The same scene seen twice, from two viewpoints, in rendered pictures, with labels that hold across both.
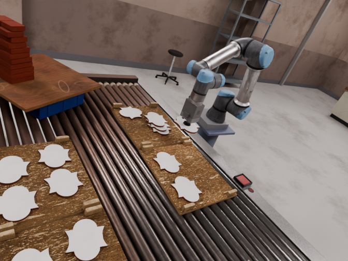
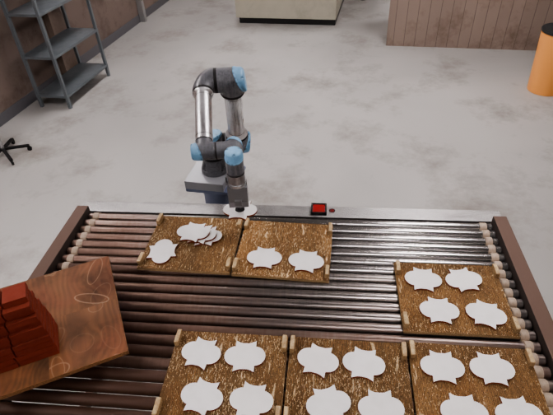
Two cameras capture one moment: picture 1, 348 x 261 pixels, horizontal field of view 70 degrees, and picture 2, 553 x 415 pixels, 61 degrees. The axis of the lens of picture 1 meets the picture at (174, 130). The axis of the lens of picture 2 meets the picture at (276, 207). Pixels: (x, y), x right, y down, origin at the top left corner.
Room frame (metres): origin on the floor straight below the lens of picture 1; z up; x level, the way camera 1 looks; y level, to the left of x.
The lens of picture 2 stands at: (-0.21, 0.80, 2.38)
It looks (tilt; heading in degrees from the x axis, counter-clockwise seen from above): 39 degrees down; 323
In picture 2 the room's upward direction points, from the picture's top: 3 degrees counter-clockwise
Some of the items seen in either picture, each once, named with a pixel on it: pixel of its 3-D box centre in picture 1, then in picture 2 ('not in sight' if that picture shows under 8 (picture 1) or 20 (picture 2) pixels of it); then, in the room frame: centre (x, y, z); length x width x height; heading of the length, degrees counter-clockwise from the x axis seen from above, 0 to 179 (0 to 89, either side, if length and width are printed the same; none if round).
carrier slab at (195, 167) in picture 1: (186, 172); (284, 249); (0.97, -0.13, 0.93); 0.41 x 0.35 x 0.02; 43
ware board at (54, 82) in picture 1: (35, 76); (47, 323); (1.17, 0.82, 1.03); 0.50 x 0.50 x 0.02; 74
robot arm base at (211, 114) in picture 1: (217, 112); (214, 162); (1.73, -0.26, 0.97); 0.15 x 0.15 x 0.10
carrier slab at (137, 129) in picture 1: (149, 124); (192, 243); (1.28, 0.15, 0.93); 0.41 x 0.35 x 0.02; 44
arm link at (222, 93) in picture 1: (225, 99); (213, 143); (1.73, -0.27, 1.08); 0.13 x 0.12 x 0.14; 56
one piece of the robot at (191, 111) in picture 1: (190, 109); (237, 193); (1.17, -0.04, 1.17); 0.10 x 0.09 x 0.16; 143
